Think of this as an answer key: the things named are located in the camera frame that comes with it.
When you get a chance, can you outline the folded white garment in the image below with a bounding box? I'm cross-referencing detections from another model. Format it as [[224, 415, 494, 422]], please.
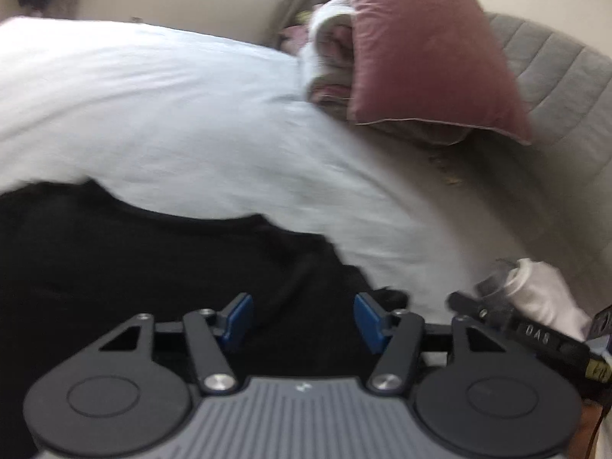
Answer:
[[504, 258, 591, 342]]

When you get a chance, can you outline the grey quilted headboard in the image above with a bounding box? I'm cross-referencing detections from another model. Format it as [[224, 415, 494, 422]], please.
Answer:
[[484, 11, 612, 307]]

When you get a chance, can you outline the black garment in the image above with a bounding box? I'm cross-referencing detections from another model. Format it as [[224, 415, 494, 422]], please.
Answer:
[[1, 181, 409, 458]]

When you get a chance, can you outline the pink velvet pillow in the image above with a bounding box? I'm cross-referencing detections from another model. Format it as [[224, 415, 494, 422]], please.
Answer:
[[348, 0, 531, 145]]

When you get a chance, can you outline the folded white pink quilt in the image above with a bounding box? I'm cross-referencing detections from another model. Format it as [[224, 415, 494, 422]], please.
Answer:
[[279, 0, 475, 147]]

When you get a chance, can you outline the grey bed sheet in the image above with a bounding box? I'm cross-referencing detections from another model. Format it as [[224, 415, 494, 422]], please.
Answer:
[[0, 15, 612, 369]]

